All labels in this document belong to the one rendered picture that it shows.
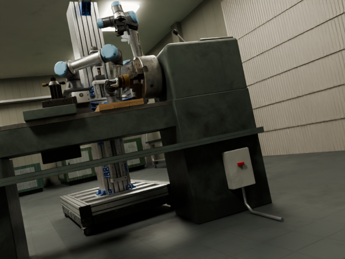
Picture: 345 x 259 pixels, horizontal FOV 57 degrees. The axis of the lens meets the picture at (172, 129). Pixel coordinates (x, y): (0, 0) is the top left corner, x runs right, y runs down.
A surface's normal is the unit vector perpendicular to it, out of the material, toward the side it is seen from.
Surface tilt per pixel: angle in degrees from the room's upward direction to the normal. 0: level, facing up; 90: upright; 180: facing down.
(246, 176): 90
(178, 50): 90
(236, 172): 90
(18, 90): 90
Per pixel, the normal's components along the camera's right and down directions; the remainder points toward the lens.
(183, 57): 0.31, -0.10
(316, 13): -0.88, 0.15
